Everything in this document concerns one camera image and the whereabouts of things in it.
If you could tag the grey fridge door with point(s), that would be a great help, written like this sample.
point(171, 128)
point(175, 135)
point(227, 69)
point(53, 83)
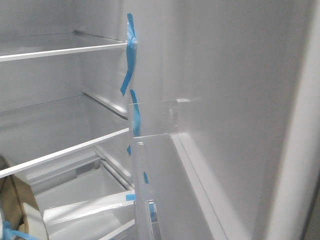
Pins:
point(247, 166)

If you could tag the clear door bin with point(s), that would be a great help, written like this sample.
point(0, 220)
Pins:
point(161, 117)
point(146, 218)

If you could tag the blue tape on door bin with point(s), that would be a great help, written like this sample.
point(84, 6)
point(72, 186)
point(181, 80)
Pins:
point(136, 124)

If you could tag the white fridge interior body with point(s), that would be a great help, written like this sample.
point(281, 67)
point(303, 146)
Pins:
point(97, 74)

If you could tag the lower clear door bin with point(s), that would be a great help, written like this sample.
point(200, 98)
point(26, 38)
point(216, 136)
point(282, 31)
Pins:
point(146, 218)

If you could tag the middle glass fridge shelf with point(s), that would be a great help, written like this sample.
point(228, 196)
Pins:
point(37, 134)

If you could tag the glass fridge shelf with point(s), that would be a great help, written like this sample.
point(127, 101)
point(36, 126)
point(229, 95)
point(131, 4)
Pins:
point(37, 46)
point(37, 134)

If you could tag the upper glass fridge shelf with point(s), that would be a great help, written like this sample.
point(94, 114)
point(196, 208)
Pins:
point(37, 46)

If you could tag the long blue tape strip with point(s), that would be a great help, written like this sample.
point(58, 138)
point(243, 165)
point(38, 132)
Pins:
point(131, 52)

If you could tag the small blue tape on drawer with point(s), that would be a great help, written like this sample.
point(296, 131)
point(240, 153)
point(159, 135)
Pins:
point(130, 197)

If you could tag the clear crisper drawer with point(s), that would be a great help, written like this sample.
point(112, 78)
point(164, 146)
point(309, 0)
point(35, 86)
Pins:
point(84, 203)

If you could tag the brown cardboard tape roll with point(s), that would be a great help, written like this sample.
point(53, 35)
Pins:
point(19, 207)

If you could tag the blue tape lower left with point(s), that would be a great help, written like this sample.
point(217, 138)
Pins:
point(9, 234)

